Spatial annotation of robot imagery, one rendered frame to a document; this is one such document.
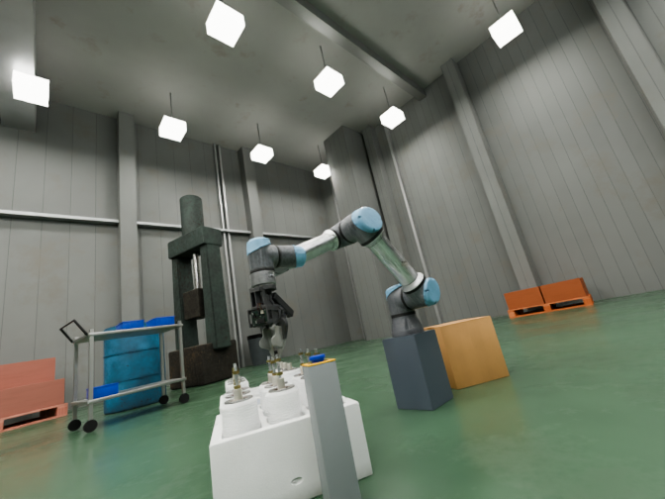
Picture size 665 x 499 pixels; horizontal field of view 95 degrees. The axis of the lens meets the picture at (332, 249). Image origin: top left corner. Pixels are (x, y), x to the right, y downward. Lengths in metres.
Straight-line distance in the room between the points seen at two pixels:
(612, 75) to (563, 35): 1.34
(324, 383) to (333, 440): 0.12
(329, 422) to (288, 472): 0.19
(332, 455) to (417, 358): 0.71
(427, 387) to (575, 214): 6.39
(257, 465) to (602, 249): 7.01
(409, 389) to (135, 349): 3.50
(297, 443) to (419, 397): 0.68
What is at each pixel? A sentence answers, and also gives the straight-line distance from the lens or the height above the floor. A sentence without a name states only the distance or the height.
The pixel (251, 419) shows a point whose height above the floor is 0.20.
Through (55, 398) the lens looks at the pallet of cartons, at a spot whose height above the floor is 0.25.
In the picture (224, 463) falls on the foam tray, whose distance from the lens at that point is 0.91.
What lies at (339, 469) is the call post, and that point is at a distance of 0.82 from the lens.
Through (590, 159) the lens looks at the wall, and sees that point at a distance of 7.66.
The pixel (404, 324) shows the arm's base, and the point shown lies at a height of 0.35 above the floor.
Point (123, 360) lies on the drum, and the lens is 4.41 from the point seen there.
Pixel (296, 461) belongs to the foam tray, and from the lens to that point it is 0.93.
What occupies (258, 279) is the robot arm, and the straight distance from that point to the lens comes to 0.94.
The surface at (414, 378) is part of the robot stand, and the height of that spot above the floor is 0.12.
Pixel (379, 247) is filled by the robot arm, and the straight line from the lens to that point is 1.27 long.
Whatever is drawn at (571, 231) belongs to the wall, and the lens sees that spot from 7.47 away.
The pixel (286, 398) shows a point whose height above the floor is 0.23.
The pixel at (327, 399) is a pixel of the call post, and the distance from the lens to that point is 0.79.
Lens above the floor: 0.38
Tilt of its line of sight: 15 degrees up
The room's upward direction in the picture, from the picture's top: 12 degrees counter-clockwise
